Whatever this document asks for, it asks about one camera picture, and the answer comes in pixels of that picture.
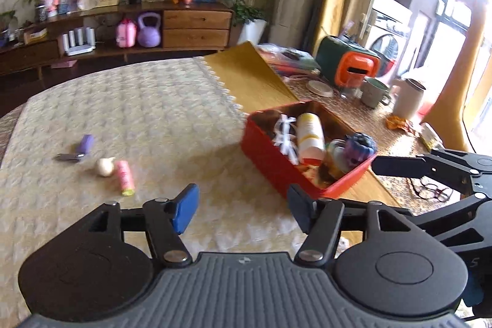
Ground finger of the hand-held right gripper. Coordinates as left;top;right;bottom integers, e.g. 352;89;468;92
371;149;492;195
411;193;492;248

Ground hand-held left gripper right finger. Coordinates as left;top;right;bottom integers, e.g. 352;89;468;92
287;184;421;267

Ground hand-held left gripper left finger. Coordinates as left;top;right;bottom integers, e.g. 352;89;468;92
89;183;201;268

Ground red storage box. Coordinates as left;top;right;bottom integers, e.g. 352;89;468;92
240;100;378;200

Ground white yellow bottle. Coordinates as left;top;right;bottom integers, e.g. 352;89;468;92
297;112;326;166

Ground person's right hand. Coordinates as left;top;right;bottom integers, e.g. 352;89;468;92
463;274;486;308

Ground black eyeglasses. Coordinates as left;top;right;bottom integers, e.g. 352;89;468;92
409;177;454;203

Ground orange snack wrapper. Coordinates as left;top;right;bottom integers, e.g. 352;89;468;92
385;115;414;133

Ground white packet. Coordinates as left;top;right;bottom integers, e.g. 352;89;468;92
419;122;443;152

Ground white tumbler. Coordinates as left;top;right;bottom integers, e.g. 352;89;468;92
391;78;427;121

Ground pink tube toy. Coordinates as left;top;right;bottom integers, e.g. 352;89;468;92
116;160;136;197

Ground green mug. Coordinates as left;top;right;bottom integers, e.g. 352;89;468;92
360;77;393;109

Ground cream garlic toy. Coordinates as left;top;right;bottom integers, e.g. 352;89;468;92
95;156;116;177

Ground cream quilted tablecloth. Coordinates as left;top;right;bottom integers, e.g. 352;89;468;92
0;56;364;318

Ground round white lid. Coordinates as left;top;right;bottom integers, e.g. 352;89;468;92
306;80;335;97

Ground yellow chair back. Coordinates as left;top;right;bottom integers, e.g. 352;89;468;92
422;0;492;145

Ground purple stick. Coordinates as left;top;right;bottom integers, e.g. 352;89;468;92
75;134;95;156

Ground washing machine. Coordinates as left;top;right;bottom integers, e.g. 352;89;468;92
365;0;415;80

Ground green orange appliance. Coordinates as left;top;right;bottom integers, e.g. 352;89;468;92
315;35;381;89

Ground silver nail clipper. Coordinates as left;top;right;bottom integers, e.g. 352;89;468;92
55;152;85;163

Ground purple kettlebell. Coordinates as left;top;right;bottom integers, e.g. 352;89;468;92
137;12;161;48

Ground wooden TV cabinet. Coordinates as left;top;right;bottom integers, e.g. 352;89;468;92
0;1;235;77

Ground white plant pot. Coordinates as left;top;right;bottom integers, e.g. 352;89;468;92
238;18;267;45

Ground pink bottle on shelf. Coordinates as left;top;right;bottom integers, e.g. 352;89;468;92
116;18;138;48

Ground white router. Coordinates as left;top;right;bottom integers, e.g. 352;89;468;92
62;27;97;56

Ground small wooden box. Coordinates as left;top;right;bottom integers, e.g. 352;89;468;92
23;27;49;45

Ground potted plant in vase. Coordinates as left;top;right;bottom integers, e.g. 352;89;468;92
21;0;49;23

